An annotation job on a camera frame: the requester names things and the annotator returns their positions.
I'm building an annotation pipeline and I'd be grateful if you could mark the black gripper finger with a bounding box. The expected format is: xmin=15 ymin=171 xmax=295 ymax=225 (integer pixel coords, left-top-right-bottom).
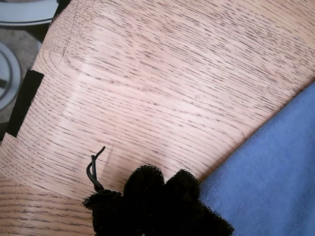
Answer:
xmin=166 ymin=169 xmax=234 ymax=236
xmin=83 ymin=165 xmax=170 ymax=236

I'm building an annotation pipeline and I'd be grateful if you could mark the blue printed T-shirt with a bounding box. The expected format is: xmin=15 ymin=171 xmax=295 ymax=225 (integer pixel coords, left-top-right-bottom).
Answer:
xmin=198 ymin=82 xmax=315 ymax=236

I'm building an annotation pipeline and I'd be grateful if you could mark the black tape patch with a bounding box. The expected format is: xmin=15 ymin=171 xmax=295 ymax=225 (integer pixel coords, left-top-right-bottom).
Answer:
xmin=8 ymin=69 xmax=44 ymax=138

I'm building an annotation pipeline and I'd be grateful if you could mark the large grey round base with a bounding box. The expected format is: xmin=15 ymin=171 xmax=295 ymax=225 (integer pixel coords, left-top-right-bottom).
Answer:
xmin=0 ymin=0 xmax=59 ymax=27

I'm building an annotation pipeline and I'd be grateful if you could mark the black wire tie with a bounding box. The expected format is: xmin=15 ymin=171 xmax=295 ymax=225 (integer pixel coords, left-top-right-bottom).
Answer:
xmin=86 ymin=146 xmax=106 ymax=193

